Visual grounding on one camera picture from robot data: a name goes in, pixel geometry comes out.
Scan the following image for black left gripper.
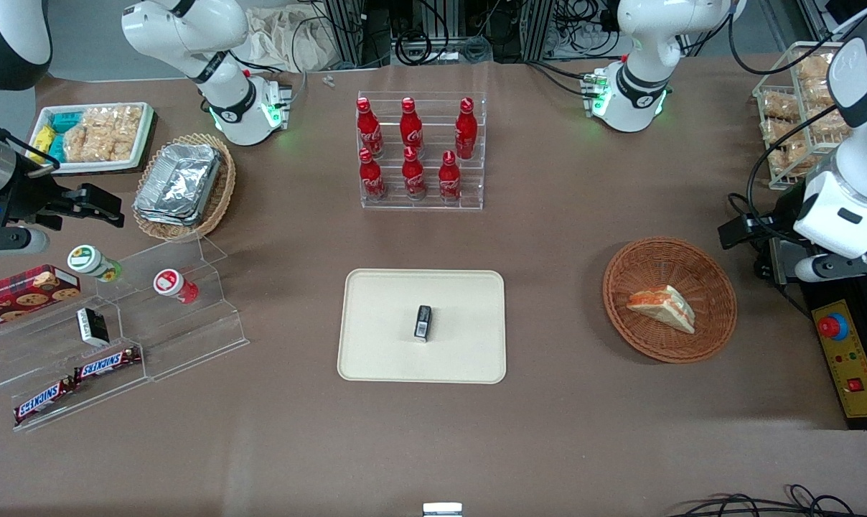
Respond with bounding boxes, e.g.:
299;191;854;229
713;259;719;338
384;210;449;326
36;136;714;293
718;192;802;251

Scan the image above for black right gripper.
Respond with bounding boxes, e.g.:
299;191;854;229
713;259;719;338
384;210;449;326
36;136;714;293
0;154;126;229

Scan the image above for triangular sandwich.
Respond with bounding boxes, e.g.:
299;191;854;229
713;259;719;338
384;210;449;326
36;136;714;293
626;285;696;335

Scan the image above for white rectangular snack tray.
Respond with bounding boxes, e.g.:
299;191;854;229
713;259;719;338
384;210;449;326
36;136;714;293
28;102;155;176

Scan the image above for round brown wicker basket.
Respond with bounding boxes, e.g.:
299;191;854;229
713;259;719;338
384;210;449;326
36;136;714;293
603;238;738;363

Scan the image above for oval wicker basket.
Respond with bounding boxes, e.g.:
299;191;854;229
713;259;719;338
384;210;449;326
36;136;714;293
132;133;237;243

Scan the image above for beige rectangular tray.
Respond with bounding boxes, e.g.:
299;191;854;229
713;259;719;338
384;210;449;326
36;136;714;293
337;269;507;384

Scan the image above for rice cracker bag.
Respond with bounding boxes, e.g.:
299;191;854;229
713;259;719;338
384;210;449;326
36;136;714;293
63;121;116;163
88;106;144;162

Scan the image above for yellow snack packet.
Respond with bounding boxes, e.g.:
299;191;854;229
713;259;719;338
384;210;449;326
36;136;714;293
31;125;55;163

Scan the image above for cracker packet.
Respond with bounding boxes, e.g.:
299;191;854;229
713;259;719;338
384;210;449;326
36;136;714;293
801;78;840;108
761;118;797;145
759;91;801;122
807;106;852;141
768;140;820;177
795;55;842;80

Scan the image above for aluminium foil container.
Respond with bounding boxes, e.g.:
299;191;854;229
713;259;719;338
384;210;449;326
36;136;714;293
133;143;223;228

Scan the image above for red cookie box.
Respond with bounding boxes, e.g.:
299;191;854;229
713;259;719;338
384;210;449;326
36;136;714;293
0;264;82;333

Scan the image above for black and white small box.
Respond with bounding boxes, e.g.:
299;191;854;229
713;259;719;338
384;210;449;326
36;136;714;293
76;307;111;348

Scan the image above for Snickers bar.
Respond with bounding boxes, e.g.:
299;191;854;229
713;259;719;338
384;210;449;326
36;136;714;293
13;376;80;427
73;347;143;382

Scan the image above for clear acrylic step display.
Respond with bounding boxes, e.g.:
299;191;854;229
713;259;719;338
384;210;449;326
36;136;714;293
0;236;250;433

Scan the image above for yellow emergency stop box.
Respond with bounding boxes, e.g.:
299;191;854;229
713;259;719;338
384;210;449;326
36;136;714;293
812;299;867;419

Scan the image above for beige cloth bag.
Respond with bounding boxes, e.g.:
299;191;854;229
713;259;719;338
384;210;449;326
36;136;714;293
245;6;342;73

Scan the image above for clear acrylic bottle rack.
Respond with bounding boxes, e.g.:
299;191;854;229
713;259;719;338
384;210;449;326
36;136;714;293
356;90;487;211

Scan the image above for red cola bottle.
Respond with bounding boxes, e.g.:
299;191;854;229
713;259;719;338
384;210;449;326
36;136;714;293
438;151;463;204
400;97;426;156
358;148;388;202
454;98;479;161
356;97;385;159
401;146;428;201

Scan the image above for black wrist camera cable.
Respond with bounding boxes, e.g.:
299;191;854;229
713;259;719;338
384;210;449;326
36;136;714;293
746;104;847;238

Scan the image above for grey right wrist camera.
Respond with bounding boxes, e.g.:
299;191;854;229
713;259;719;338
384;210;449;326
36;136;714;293
0;227;50;254

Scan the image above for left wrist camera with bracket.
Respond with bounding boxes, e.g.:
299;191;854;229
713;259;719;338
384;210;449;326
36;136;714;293
795;246;867;283

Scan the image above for black power cable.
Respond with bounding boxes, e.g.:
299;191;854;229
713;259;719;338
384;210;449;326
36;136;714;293
726;192;812;318

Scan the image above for white wire basket rack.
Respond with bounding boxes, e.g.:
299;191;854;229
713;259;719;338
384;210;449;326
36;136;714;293
753;42;865;192

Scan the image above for black floor cables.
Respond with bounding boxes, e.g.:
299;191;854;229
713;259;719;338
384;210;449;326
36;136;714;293
681;484;867;517

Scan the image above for aluminium frame rack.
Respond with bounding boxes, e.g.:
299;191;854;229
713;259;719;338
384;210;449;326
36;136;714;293
319;0;621;67

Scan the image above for coiled black cable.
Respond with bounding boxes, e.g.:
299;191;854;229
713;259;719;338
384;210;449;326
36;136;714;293
393;29;435;66

